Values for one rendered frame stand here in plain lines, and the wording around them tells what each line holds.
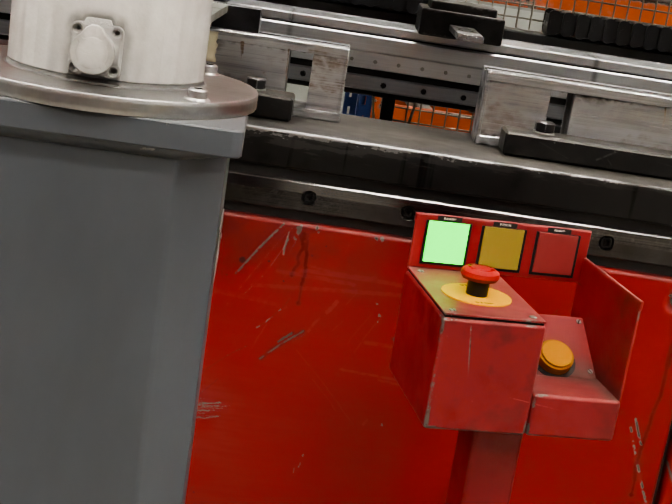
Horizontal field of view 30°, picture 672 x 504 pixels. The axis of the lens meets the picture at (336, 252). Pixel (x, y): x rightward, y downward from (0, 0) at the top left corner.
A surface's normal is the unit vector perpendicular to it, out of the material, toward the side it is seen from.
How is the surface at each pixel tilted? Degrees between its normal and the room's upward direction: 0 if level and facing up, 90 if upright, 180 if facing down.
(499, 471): 90
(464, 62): 90
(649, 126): 90
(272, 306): 90
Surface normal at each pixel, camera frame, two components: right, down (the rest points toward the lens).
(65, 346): 0.04, 0.26
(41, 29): -0.51, 0.15
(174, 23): 0.70, 0.29
